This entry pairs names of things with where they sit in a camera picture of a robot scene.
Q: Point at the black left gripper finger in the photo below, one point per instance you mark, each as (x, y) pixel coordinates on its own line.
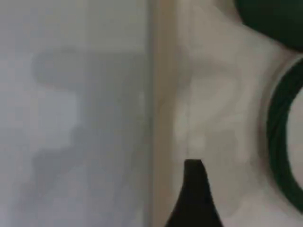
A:
(194, 196)

